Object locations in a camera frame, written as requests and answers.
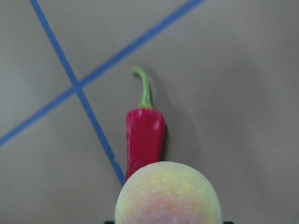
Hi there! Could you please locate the yellow green peach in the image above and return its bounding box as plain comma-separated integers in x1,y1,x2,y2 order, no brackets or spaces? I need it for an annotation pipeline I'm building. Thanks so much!
114,161,223,224

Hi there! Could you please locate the red chili pepper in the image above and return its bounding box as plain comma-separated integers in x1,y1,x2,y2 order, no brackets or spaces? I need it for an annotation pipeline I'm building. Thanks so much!
126,67,166,180

